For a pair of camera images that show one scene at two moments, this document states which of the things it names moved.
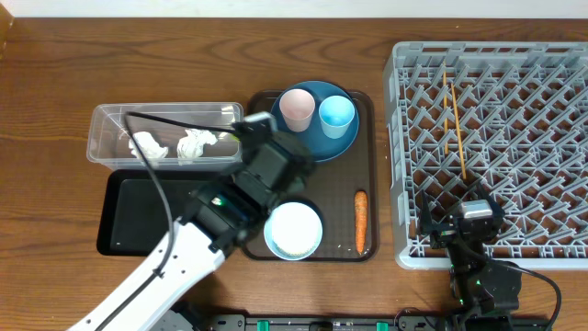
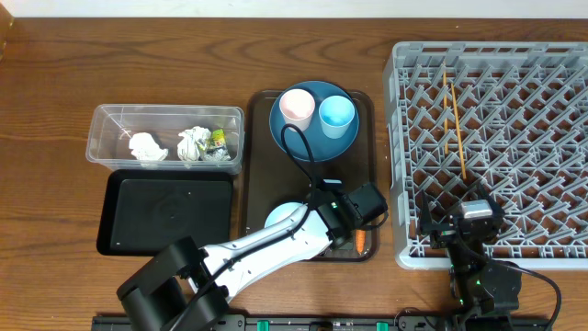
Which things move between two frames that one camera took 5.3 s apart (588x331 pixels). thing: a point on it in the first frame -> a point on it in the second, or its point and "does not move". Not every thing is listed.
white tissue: x=149 y=145 does not move
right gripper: x=443 y=233 does not move
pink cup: x=297 y=106 does not move
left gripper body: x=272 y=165 -> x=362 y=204
